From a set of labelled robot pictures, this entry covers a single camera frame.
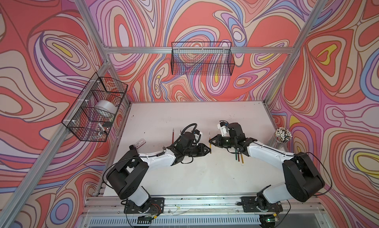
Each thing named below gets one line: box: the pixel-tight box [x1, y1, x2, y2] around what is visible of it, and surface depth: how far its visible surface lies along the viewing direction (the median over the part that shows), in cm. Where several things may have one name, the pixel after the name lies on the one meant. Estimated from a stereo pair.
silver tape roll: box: [94, 99, 118, 118], surface depth 75 cm
